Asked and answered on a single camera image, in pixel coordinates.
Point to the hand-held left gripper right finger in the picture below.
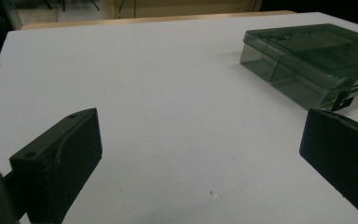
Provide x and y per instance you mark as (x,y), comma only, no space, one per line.
(345,155)

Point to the wooden table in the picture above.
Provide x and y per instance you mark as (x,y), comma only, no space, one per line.
(167,19)

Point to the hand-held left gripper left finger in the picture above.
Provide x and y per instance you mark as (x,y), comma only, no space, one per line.
(59,161)

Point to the smoky clear plastic organizer box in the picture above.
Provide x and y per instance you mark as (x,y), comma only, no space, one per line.
(310,53)

